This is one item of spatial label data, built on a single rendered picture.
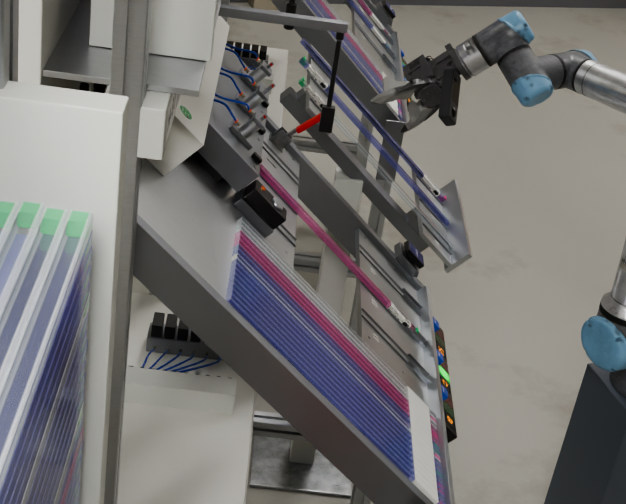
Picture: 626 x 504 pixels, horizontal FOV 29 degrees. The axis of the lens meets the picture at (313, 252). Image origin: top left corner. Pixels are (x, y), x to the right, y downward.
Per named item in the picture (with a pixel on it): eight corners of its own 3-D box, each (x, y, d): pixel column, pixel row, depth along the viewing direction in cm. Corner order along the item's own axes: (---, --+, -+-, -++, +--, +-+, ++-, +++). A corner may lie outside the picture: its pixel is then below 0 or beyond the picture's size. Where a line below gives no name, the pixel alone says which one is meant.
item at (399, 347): (407, 297, 245) (420, 288, 244) (428, 527, 189) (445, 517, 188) (349, 234, 238) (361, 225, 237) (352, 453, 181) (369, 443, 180)
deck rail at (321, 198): (400, 302, 248) (424, 286, 246) (401, 307, 247) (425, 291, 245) (163, 49, 221) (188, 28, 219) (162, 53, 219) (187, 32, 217)
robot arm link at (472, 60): (494, 73, 254) (479, 54, 247) (475, 84, 255) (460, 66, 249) (480, 47, 258) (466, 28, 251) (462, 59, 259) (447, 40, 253)
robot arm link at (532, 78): (574, 83, 248) (549, 40, 251) (535, 90, 242) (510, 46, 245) (552, 105, 254) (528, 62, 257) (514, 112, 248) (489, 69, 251)
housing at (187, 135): (173, 72, 221) (230, 25, 216) (134, 199, 179) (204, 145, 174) (142, 40, 218) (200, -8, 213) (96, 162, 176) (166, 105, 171)
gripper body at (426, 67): (413, 84, 263) (461, 54, 260) (427, 113, 259) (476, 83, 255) (399, 68, 257) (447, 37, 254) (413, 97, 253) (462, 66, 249)
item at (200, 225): (280, 178, 232) (301, 163, 230) (262, 387, 175) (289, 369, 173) (162, 52, 219) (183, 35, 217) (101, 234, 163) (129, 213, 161)
